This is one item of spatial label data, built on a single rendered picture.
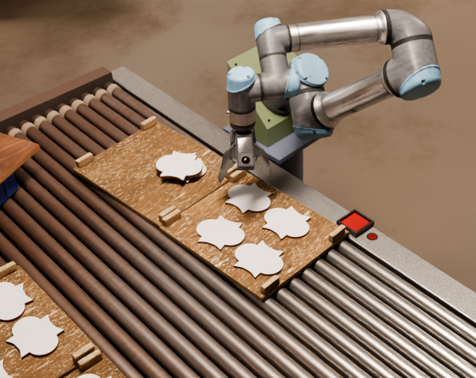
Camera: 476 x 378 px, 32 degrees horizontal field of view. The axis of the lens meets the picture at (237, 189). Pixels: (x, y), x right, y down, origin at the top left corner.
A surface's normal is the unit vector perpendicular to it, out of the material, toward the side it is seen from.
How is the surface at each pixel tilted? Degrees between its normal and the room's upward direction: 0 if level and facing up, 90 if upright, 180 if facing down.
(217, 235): 0
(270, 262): 0
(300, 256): 0
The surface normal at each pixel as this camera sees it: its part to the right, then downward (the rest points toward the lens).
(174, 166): -0.04, -0.77
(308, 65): 0.42, -0.37
